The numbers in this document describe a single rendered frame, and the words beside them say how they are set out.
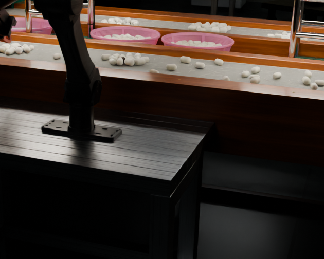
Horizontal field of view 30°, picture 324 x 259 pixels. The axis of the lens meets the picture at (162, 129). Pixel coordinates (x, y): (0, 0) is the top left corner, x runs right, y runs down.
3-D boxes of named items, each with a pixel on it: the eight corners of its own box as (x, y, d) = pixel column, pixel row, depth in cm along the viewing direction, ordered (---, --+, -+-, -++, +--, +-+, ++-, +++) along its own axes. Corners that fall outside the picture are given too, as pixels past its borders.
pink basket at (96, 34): (162, 66, 223) (163, 40, 220) (89, 65, 220) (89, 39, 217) (156, 50, 248) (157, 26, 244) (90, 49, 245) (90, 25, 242)
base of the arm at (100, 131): (52, 93, 159) (38, 100, 153) (123, 103, 154) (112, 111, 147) (52, 122, 162) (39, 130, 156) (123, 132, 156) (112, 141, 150)
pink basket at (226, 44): (225, 76, 212) (227, 49, 208) (151, 69, 218) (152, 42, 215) (237, 60, 236) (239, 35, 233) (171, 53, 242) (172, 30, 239)
